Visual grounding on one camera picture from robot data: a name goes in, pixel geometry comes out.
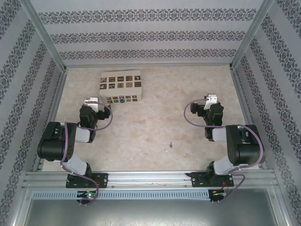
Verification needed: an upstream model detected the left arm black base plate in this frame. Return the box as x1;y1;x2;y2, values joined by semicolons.
65;172;110;189

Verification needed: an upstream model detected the aluminium mounting rail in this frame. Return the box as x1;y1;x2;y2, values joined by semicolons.
22;169;280;189

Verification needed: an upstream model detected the grey slotted cable duct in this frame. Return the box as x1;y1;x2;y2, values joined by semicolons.
31;189;211;201

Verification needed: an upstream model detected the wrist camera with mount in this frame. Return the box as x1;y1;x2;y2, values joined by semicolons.
203;93;218;110
84;96;101;112

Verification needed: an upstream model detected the aluminium frame post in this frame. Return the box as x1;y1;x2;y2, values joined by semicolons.
230;0;275;69
18;0;68;73

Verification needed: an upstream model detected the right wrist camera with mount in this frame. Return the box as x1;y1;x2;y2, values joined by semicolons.
203;93;218;110

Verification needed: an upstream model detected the white box with picture tiles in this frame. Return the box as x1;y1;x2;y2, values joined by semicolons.
99;70;143;104

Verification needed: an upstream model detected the grey metal panel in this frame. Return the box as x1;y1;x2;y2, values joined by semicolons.
22;200;289;226

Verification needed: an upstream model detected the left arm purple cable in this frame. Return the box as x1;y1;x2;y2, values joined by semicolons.
60;101;114;206

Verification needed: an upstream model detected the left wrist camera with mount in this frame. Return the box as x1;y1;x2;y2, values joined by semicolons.
84;96;101;112

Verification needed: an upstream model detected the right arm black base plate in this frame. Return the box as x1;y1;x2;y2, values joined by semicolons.
189;172;235;188

